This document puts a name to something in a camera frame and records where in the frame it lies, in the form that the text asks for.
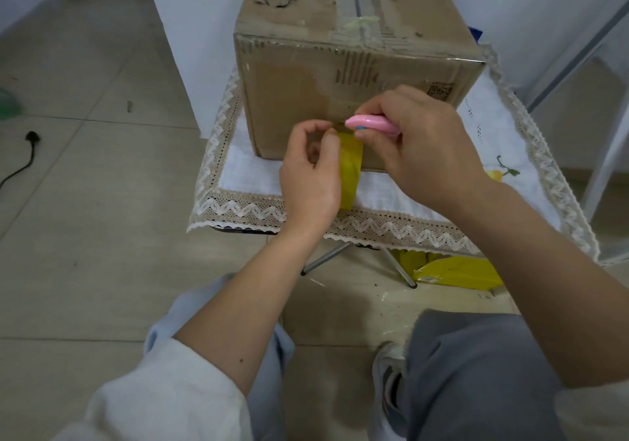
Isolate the person's right trouser leg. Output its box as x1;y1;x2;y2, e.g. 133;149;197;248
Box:
400;309;566;441

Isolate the white lace-trimmed tablecloth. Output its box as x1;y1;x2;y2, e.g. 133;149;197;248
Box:
186;45;601;262

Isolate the person's right white shoe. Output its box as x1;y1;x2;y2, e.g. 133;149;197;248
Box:
368;341;411;441

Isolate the person's trouser leg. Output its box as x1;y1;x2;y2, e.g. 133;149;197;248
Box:
400;309;566;441
143;272;295;441

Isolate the person's right hand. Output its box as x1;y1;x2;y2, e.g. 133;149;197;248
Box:
353;84;492;216

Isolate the yellow tape roll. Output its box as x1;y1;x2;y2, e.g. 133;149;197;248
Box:
336;132;364;211

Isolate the white metal shelf rack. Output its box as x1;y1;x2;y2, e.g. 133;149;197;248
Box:
520;0;629;223

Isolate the person's left hand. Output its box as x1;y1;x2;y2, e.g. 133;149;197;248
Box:
278;119;343;235

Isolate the pink box cutter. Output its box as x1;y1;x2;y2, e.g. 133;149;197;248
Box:
344;114;402;137

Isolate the person's left forearm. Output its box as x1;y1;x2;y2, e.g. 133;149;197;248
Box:
172;224;335;397

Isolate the person's left white sleeve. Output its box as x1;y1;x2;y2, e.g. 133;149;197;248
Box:
51;338;254;441

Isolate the brown cardboard box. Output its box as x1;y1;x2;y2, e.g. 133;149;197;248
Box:
233;0;486;171

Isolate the yellow plastic packet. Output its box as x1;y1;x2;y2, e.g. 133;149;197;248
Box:
398;248;506;292

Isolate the person's white sleeve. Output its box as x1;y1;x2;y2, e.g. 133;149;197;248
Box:
51;338;254;441
552;374;629;441

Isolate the person's right white sleeve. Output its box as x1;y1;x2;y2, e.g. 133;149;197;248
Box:
552;374;629;441

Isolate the person's right forearm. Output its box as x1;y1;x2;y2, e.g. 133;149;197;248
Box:
451;175;629;390

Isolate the black power plug cable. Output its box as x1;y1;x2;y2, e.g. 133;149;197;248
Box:
0;131;42;191

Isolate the metal table leg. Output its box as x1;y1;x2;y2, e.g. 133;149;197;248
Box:
381;248;419;289
300;241;354;276

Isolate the person's left trouser leg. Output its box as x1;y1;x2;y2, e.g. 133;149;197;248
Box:
143;272;295;441

